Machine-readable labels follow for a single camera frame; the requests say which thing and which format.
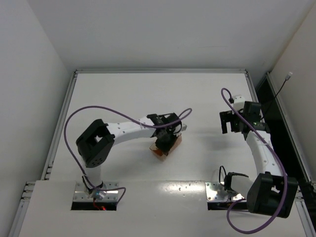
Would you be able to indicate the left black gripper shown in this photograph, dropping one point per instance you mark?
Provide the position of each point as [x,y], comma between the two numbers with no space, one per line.
[163,142]

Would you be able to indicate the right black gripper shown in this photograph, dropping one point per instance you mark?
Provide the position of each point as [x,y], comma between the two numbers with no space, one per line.
[227,118]

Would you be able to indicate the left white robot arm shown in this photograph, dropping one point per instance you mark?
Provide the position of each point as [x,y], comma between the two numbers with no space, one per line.
[97,140]

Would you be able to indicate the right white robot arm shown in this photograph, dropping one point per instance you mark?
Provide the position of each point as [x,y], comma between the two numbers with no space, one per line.
[263,195]

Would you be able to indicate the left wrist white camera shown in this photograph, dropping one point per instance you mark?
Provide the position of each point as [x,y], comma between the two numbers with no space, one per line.
[183,127]

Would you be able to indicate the wrist white camera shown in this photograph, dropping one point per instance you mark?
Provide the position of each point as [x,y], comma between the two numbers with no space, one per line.
[183,127]
[237,102]

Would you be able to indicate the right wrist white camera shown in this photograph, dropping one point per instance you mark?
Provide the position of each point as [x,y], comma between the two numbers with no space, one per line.
[237,102]

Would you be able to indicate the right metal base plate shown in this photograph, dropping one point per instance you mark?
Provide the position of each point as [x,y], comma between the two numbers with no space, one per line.
[215,193]

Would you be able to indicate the metal base plate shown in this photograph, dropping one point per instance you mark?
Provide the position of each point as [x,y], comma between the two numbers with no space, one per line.
[82,194]
[215,193]

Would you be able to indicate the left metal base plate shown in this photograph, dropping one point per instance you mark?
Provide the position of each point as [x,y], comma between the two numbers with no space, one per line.
[82,194]

